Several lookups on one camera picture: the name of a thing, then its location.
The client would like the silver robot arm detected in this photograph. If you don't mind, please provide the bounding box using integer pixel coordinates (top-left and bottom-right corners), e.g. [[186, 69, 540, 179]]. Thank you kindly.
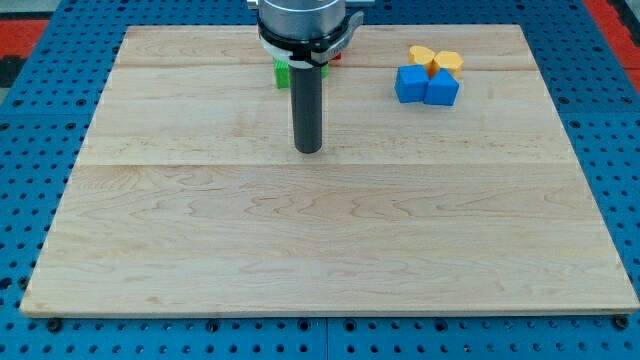
[[256, 0, 364, 69]]

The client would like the yellow hexagon block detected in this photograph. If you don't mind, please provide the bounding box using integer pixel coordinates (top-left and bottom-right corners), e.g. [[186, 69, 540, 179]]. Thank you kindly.
[[429, 51, 464, 80]]

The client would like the black cylindrical pointer rod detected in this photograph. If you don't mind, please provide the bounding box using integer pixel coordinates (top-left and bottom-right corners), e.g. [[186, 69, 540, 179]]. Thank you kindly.
[[289, 67, 322, 154]]

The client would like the green block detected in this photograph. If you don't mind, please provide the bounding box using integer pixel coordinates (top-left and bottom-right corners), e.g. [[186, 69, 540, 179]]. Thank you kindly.
[[273, 57, 329, 89]]

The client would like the wooden board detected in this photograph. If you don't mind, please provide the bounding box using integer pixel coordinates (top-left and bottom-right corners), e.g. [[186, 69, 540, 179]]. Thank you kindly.
[[21, 25, 639, 318]]

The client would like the blue cube block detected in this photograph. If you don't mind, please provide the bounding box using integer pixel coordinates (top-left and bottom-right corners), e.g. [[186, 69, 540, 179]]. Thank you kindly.
[[394, 64, 429, 103]]

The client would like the blue triangular block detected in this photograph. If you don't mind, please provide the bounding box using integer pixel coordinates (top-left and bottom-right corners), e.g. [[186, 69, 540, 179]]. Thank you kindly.
[[423, 69, 460, 106]]

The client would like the yellow heart block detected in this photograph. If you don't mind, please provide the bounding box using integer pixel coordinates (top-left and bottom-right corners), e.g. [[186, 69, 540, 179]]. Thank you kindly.
[[408, 45, 435, 68]]

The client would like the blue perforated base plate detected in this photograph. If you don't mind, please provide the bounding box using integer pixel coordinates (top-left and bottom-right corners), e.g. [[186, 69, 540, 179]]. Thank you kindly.
[[1, 0, 639, 359]]

